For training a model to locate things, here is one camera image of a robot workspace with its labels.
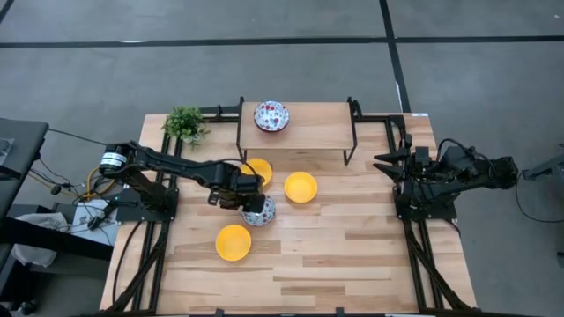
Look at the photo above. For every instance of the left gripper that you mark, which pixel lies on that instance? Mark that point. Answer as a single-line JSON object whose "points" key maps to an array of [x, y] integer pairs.
{"points": [[235, 185]]}

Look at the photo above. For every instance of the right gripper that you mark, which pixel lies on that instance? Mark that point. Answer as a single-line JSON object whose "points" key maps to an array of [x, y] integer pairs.
{"points": [[420, 172]]}

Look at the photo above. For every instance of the red floral-lined bowl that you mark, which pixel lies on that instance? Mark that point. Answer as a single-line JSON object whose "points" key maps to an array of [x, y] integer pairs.
{"points": [[264, 217], [271, 115]]}

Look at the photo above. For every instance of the yellow plastic bowl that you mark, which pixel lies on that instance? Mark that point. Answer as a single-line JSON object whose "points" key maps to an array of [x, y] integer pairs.
{"points": [[233, 243], [300, 187], [261, 166]]}

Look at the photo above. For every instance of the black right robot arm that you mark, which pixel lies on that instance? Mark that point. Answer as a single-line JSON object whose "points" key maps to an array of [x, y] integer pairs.
{"points": [[476, 176]]}

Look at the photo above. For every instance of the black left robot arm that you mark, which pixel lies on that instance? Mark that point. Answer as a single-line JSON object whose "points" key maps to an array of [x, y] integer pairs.
{"points": [[176, 165]]}

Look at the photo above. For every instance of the green plant in white pot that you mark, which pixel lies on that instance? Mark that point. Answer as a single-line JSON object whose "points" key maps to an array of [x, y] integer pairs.
{"points": [[185, 123]]}

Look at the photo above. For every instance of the wooden shelf with black legs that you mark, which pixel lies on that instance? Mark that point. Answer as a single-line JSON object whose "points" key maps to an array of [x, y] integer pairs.
{"points": [[317, 127]]}

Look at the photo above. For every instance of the white power box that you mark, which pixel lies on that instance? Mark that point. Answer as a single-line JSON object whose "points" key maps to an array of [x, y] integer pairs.
{"points": [[81, 216]]}

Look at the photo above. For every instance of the black table edge bar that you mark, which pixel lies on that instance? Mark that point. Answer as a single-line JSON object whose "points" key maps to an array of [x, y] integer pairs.
{"points": [[57, 240]]}

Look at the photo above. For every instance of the white plastic bag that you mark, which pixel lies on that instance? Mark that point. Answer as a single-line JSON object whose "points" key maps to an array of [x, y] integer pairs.
{"points": [[33, 257]]}

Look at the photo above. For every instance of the black desk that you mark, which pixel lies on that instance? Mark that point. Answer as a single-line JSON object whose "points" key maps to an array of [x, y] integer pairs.
{"points": [[22, 145]]}

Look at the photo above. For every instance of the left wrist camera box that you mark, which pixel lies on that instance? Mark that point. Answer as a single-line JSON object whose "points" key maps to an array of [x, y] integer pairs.
{"points": [[255, 203]]}

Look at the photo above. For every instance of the black aluminium table frame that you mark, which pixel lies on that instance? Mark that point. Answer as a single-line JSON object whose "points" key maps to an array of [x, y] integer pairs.
{"points": [[414, 264]]}

